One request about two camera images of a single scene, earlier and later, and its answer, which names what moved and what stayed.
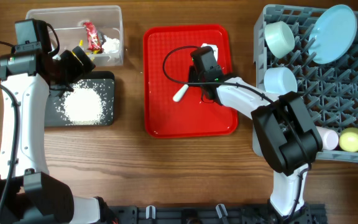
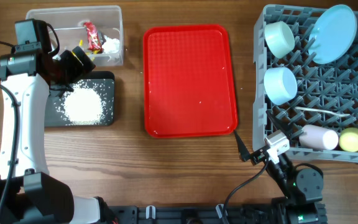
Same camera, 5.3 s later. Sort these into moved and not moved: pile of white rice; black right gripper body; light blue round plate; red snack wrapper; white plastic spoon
Moved: black right gripper body; white plastic spoon
Not moved: red snack wrapper; pile of white rice; light blue round plate
